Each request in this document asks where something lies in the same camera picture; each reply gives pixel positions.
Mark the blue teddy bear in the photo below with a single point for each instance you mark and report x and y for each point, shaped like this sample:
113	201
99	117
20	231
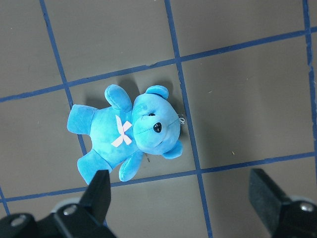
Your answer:
123	132

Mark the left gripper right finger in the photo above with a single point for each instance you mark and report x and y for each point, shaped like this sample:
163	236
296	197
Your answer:
283	216

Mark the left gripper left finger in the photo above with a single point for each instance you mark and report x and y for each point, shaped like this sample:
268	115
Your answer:
85	219

